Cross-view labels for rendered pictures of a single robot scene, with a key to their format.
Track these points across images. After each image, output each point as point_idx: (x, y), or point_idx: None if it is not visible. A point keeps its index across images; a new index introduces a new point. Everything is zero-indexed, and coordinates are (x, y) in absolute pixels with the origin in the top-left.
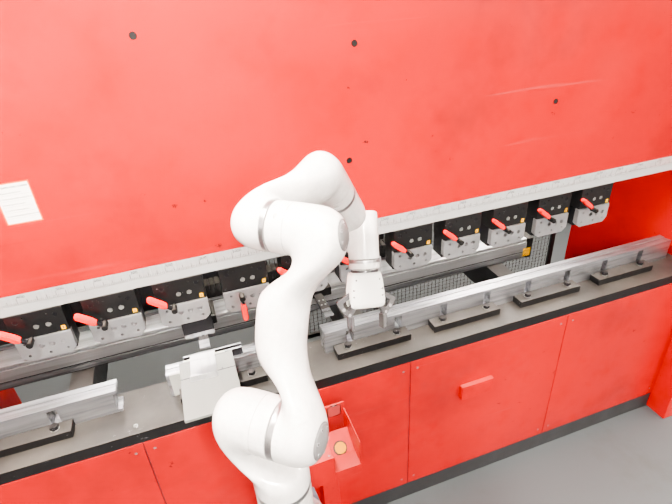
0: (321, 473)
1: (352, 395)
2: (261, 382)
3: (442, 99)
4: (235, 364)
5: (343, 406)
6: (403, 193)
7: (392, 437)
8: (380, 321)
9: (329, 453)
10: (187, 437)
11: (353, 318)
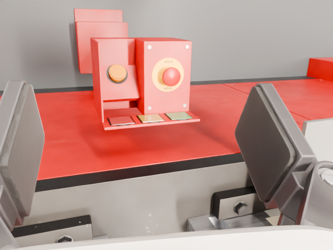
0: (157, 39)
1: (71, 157)
2: (223, 191)
3: None
4: (266, 223)
5: (104, 123)
6: None
7: None
8: (34, 150)
9: (147, 51)
10: None
11: (301, 151)
